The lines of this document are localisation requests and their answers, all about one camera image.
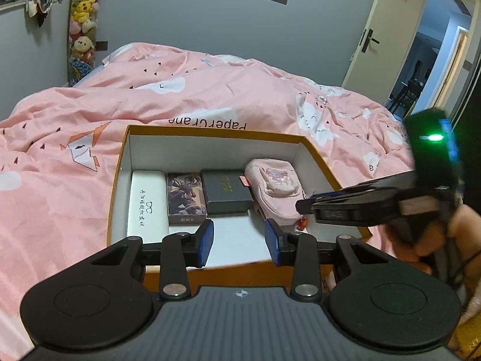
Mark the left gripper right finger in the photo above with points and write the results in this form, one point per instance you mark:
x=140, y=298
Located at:
x=299, y=251

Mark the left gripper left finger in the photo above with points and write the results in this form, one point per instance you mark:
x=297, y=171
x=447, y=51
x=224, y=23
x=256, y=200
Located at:
x=180, y=251

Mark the white rectangular case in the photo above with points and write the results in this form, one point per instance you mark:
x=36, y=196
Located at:
x=148, y=208

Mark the pink pouch bag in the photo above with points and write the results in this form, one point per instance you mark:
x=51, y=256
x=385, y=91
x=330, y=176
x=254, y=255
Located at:
x=276, y=188

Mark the cream bedroom door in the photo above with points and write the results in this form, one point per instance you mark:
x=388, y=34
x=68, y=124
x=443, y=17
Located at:
x=394, y=24

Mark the dark illustrated card box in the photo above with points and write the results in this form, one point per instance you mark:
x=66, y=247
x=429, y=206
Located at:
x=186, y=199

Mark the orange cardboard storage box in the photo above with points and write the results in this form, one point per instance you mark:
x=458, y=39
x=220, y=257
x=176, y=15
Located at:
x=239, y=255

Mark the black gift box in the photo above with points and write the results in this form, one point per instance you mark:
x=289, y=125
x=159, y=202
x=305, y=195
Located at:
x=226, y=192

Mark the pink printed duvet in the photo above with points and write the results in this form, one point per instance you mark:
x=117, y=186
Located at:
x=60, y=146

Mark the hanging plush toy organizer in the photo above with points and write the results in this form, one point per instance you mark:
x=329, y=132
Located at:
x=82, y=39

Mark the black door handle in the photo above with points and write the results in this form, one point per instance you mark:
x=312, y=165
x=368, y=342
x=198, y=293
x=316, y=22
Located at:
x=368, y=40

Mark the metal window rail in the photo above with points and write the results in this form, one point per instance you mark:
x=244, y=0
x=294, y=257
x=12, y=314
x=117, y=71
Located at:
x=7, y=6

